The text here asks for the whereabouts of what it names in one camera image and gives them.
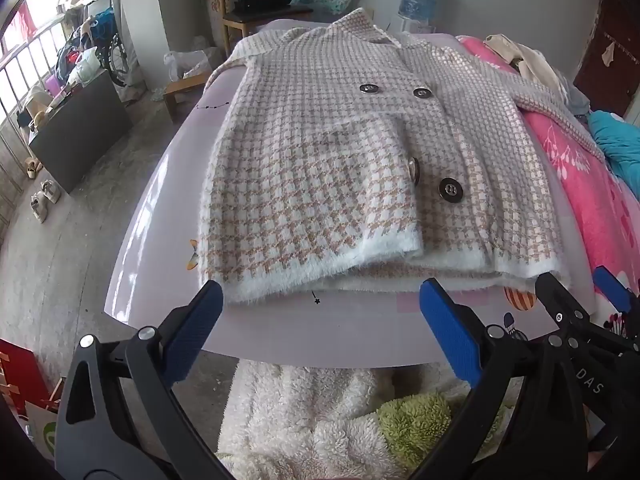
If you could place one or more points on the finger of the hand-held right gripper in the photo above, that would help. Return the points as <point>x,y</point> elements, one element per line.
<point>555,295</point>
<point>612,287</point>

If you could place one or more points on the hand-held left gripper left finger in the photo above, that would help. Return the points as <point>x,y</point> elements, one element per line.
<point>192,330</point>

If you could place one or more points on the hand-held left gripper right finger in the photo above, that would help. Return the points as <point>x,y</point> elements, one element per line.
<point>450,330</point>

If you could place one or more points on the beige white houndstooth coat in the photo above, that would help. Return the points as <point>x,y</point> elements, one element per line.
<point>325,185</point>

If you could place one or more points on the pink floral blanket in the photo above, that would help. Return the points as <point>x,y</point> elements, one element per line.
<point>575,170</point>

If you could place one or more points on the teal pillow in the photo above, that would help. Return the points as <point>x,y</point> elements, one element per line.
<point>617,145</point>

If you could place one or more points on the red box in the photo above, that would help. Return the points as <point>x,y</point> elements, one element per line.
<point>20,370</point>

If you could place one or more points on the white bag with green print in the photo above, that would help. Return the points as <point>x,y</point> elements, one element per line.
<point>42,430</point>

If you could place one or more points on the beige shoe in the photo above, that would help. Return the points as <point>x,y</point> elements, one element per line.
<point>40,207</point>
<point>51,191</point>

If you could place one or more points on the beige slippers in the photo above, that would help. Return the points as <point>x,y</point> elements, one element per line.
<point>33,167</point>

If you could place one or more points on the dark cabinet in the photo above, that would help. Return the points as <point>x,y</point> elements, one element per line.
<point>75,130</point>

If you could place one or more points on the small cloth on door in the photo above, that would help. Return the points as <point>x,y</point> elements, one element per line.
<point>608,54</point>

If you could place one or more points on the beige garment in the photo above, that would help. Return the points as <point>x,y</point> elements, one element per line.
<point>530,62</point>

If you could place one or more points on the small wooden stool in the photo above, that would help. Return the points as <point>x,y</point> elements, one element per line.
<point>180,91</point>

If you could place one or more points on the brown door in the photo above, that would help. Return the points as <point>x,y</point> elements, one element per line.
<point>615,35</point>

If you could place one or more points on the clear plastic bag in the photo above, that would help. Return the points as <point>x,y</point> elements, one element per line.
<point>190,62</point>

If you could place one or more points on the pink basin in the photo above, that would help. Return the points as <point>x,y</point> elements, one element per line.
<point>53,85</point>

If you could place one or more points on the white cloth bundle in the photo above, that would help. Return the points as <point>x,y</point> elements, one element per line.
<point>85,62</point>

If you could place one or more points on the white water dispenser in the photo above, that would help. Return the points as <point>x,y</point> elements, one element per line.
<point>415,25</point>

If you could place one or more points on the wooden chair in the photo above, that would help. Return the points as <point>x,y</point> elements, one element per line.
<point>235,25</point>

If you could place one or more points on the window railing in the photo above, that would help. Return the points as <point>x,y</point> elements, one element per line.
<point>30,55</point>

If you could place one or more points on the black bag on chair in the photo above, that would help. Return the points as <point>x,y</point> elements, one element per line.
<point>262,1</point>

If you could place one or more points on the red hanging garment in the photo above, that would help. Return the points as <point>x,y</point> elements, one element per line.
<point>22,22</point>

